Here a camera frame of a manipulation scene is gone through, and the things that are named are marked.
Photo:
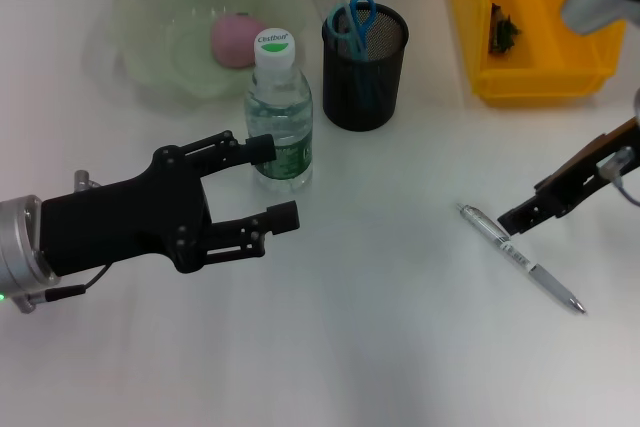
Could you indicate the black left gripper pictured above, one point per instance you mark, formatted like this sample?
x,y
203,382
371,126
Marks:
x,y
125,222

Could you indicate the clear green-label water bottle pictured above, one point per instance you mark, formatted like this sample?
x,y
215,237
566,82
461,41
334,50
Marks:
x,y
280,112

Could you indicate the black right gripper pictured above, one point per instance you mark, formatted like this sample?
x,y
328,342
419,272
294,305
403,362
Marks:
x,y
585,172

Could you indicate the pink peach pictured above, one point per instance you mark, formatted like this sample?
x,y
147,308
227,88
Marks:
x,y
230,44

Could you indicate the blue sheathed scissors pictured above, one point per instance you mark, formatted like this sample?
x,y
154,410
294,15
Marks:
x,y
362,22

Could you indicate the black mesh pen holder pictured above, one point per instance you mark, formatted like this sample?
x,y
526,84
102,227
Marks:
x,y
385,92

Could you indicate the yellow plastic bin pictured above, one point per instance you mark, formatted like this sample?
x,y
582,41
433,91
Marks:
x,y
540,77

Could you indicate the green translucent fruit bowl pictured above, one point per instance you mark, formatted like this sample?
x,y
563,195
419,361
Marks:
x,y
165,62

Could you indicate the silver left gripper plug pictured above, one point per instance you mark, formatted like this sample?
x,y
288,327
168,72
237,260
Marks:
x,y
82,181

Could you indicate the clear grey ballpoint pen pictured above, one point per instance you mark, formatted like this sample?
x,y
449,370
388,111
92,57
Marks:
x,y
510,247

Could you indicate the green plastic wrapper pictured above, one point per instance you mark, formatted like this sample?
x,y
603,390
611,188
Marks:
x,y
502,32

